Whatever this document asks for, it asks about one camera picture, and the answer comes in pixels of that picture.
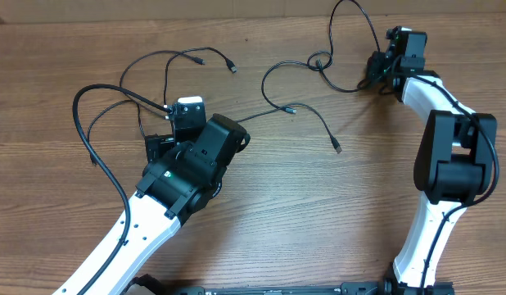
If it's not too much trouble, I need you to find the black cable long tail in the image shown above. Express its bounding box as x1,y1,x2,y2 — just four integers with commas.
85,46,238,167

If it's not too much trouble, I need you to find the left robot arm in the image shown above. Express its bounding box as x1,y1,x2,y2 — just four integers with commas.
57,114,250,294

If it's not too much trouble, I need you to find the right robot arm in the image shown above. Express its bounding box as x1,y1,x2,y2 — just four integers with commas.
366,26,499,294

